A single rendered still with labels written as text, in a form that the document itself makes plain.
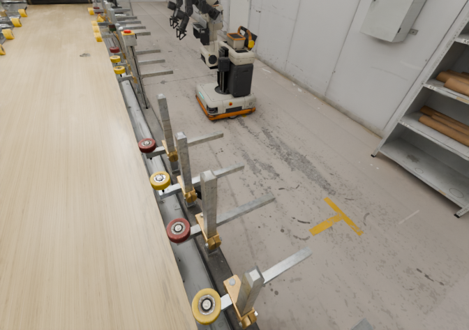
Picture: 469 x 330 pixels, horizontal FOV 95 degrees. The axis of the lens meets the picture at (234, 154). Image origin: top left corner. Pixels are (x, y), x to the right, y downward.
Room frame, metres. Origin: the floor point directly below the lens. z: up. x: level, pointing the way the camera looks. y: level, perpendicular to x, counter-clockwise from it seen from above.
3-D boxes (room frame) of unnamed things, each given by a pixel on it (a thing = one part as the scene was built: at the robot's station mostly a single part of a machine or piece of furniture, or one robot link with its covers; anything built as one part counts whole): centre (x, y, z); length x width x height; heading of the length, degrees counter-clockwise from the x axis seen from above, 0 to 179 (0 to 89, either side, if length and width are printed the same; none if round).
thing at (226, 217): (0.46, 0.00, 0.83); 0.43 x 0.03 x 0.04; 121
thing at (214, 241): (0.40, 0.08, 0.83); 0.14 x 0.06 x 0.05; 31
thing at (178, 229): (0.36, 0.17, 0.85); 0.08 x 0.08 x 0.11
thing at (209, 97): (2.68, 0.19, 0.16); 0.67 x 0.64 x 0.25; 117
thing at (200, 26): (2.55, 0.45, 0.99); 0.28 x 0.16 x 0.22; 27
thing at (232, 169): (0.68, 0.14, 0.80); 0.43 x 0.03 x 0.04; 121
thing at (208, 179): (0.38, 0.07, 0.94); 0.04 x 0.04 x 0.48; 31
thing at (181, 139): (0.59, 0.20, 0.90); 0.04 x 0.04 x 0.48; 31
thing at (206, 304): (0.15, 0.04, 0.85); 0.08 x 0.08 x 0.11
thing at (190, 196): (0.61, 0.21, 0.80); 0.14 x 0.06 x 0.05; 31
